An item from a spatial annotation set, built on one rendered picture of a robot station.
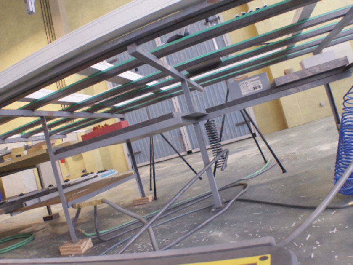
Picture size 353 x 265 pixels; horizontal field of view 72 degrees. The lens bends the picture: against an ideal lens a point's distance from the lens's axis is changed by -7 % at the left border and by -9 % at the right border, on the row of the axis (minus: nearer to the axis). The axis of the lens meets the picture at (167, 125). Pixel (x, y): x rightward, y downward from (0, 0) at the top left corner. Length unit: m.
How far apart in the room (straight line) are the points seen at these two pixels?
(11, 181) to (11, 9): 6.86
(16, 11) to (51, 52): 11.24
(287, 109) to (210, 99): 2.08
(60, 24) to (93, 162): 4.81
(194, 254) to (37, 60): 0.95
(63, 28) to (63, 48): 8.67
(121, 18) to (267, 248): 0.81
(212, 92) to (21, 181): 7.37
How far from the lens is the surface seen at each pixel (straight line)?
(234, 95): 1.53
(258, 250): 0.29
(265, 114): 7.35
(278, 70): 7.09
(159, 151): 7.80
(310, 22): 1.50
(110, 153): 8.59
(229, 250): 0.31
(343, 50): 7.72
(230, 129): 7.30
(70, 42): 1.02
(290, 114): 7.01
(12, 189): 11.00
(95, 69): 1.24
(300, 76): 1.50
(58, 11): 10.07
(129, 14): 0.92
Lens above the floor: 0.45
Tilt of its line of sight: 4 degrees up
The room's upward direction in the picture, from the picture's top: 16 degrees counter-clockwise
